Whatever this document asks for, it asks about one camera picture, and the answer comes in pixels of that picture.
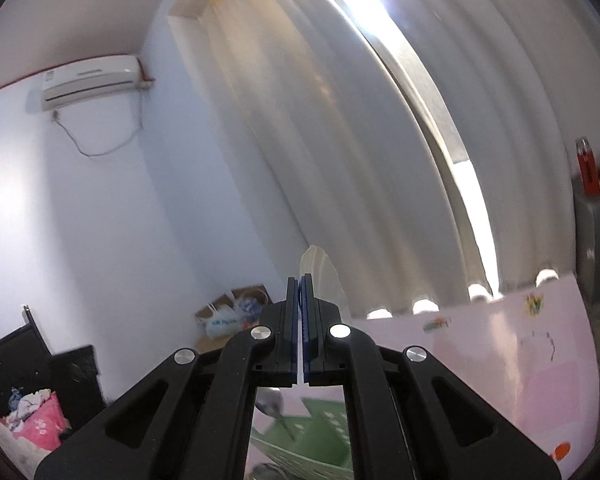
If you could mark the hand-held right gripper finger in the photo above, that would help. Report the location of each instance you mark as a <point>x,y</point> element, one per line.
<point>306,330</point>
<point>294,330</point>

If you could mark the white air conditioner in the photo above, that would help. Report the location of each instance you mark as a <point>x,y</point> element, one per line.
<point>90,80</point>

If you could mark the white blue-print plastic bag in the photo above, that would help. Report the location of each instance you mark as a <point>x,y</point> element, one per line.
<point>222,322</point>

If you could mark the clear bag of blue items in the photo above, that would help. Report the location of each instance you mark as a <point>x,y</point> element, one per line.
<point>250,307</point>

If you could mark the black headboard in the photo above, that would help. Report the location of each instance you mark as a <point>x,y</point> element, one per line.
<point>25,355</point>

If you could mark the pink floral cloth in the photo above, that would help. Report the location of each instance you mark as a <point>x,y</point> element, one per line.
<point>42,427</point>

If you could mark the red bottle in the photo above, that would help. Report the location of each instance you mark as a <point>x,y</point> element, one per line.
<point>587,170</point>

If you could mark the cardboard box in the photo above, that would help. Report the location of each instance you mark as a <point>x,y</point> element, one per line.
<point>250,294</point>

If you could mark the green plastic utensil basket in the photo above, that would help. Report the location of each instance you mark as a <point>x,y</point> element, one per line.
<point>325,440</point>

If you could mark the metal spoon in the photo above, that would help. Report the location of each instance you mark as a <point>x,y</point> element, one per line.
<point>271,405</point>

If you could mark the crumpled clothes pile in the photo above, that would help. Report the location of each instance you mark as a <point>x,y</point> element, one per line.
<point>27,402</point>

